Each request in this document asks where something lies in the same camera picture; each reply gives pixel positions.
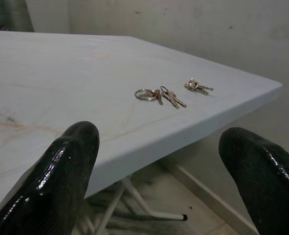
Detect white metal table frame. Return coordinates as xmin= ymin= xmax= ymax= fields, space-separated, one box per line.
xmin=75 ymin=166 xmax=188 ymax=235

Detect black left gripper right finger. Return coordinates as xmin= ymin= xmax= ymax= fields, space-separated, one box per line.
xmin=219 ymin=127 xmax=289 ymax=235

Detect keys on large silver ring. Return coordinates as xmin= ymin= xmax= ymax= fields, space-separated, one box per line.
xmin=134 ymin=88 xmax=164 ymax=106

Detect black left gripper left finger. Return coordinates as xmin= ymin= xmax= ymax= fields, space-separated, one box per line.
xmin=0 ymin=120 xmax=100 ymax=235

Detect brass key bunch thin ring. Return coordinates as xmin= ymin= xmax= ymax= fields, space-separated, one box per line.
xmin=159 ymin=85 xmax=187 ymax=110

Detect brass key bunch gold ring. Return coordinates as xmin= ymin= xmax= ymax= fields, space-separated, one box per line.
xmin=183 ymin=78 xmax=214 ymax=96

